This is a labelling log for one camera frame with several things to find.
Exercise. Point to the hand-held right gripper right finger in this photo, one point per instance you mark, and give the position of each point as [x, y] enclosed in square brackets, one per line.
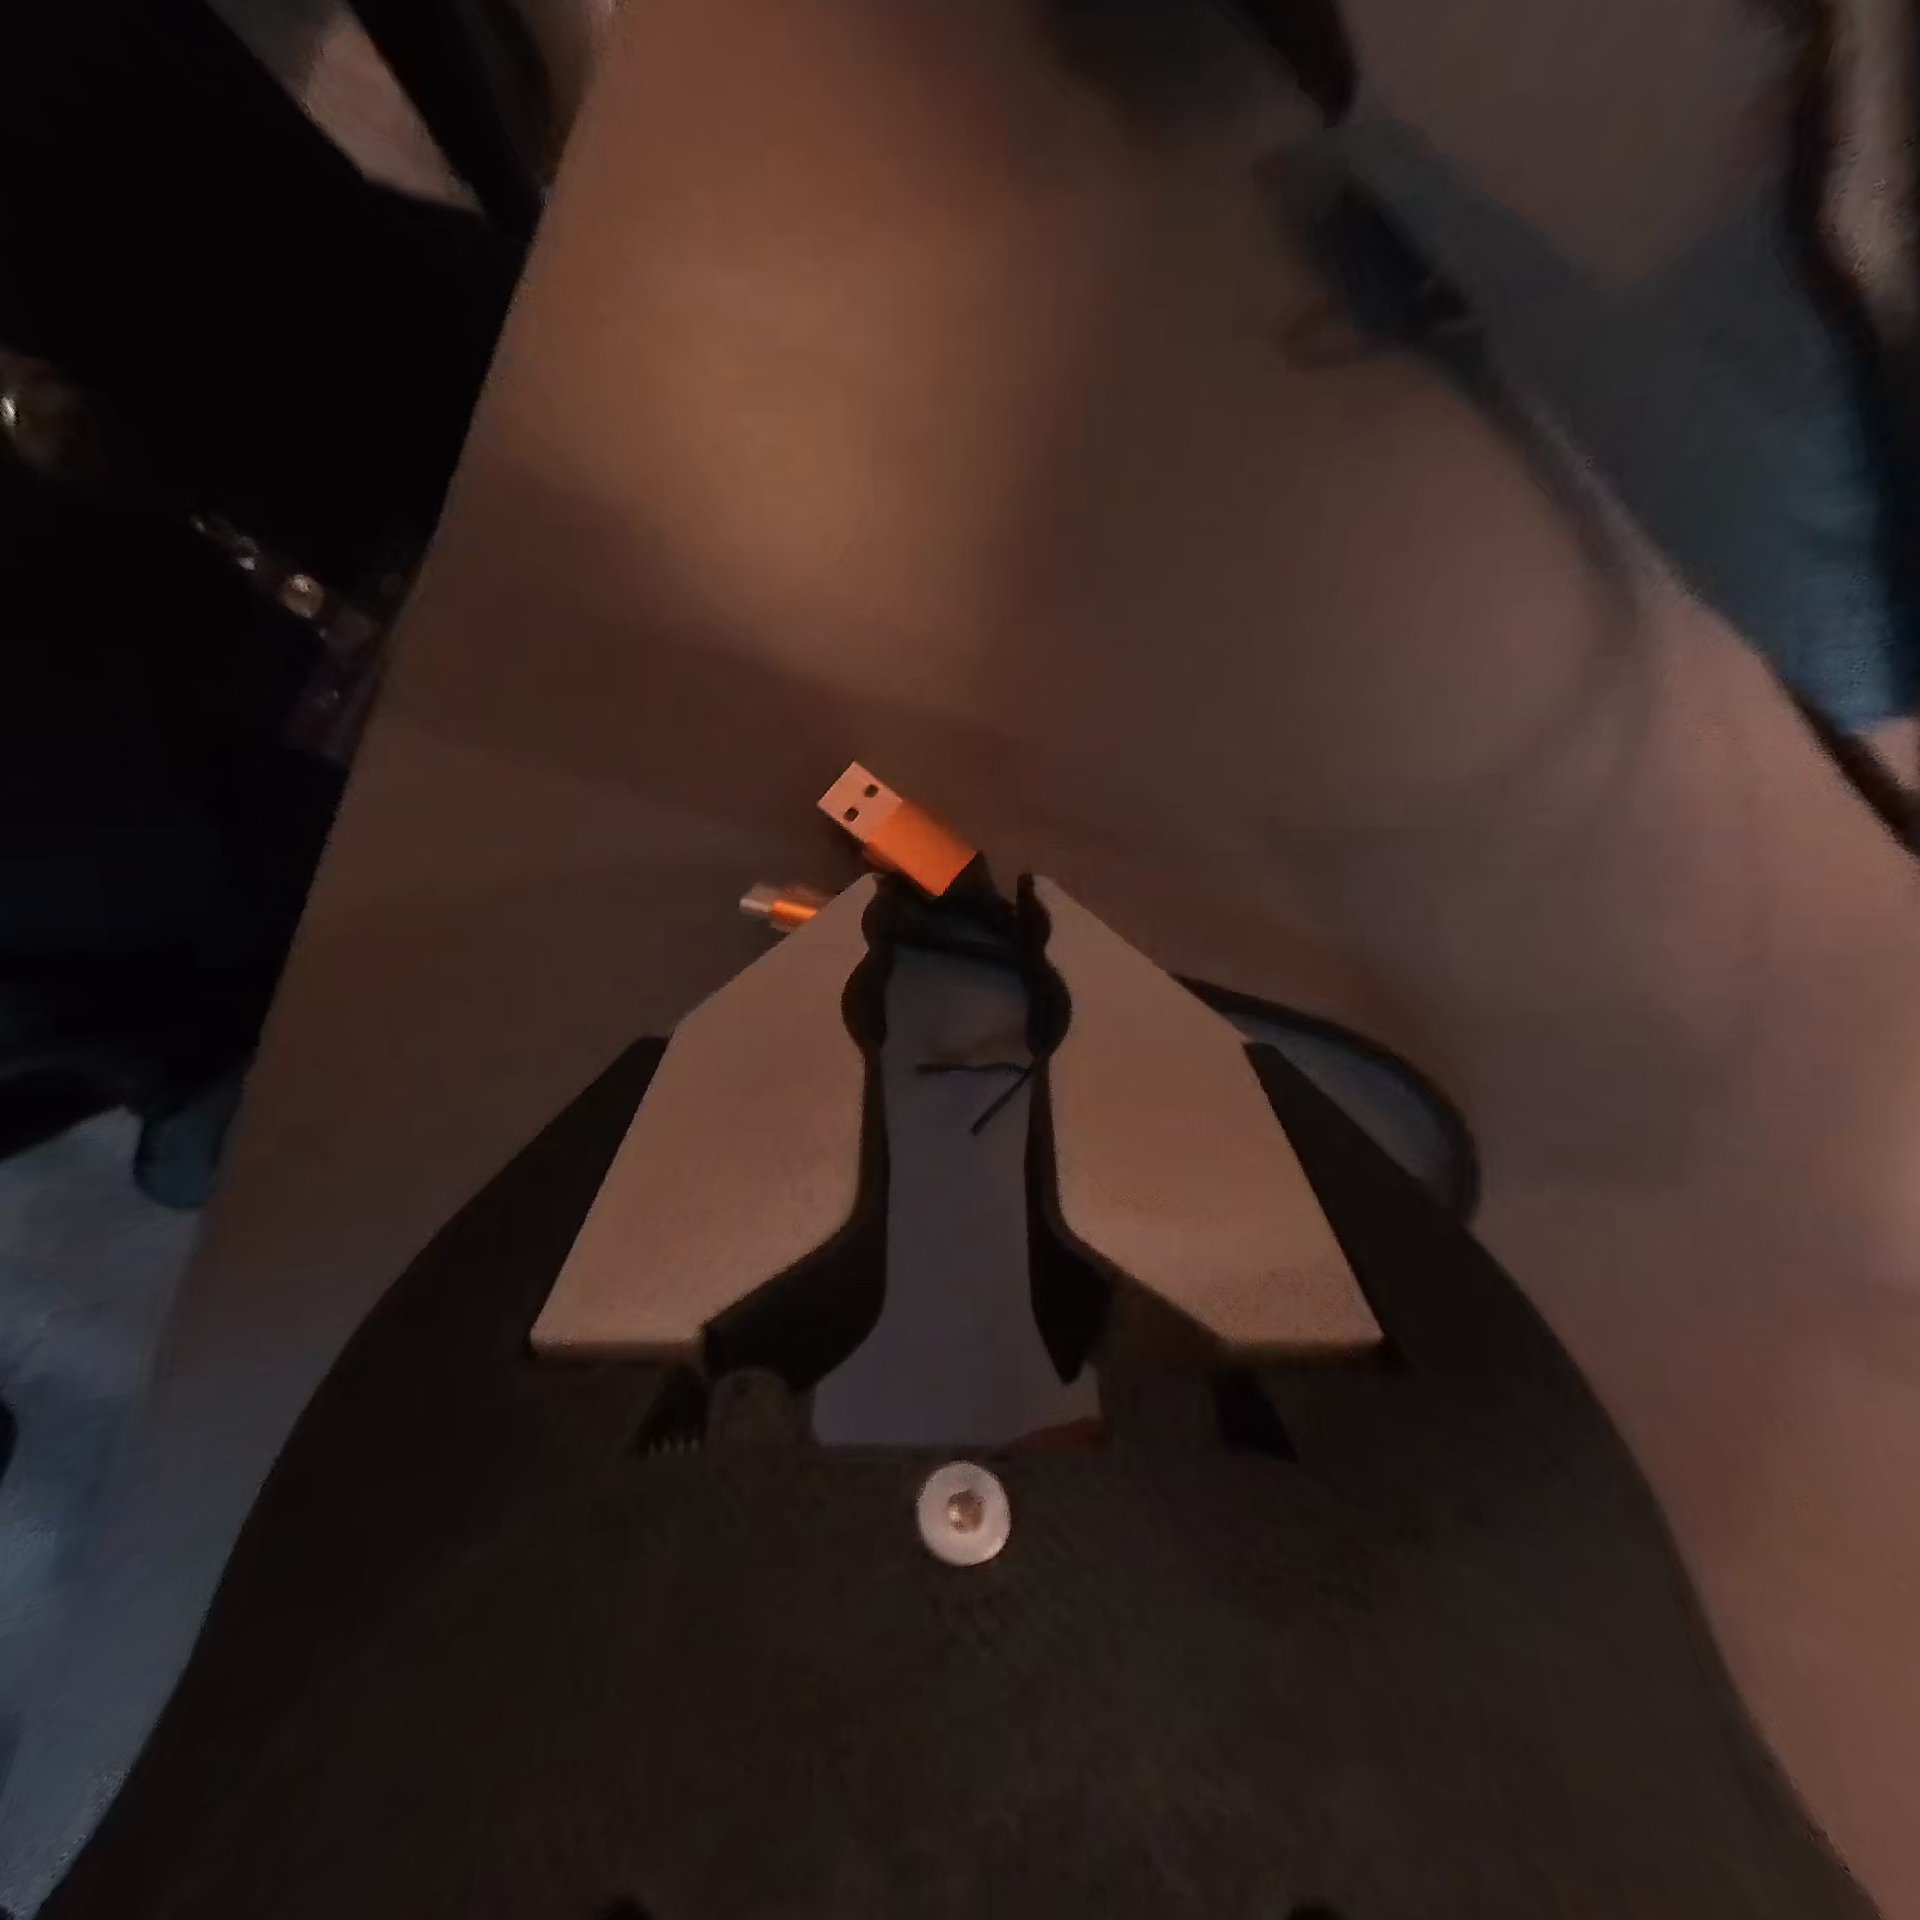
[1202, 1185]

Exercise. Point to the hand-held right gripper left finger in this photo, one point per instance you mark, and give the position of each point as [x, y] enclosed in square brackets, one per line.
[722, 1171]

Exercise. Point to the person's right hand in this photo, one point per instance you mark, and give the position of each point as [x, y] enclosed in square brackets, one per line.
[1068, 1436]

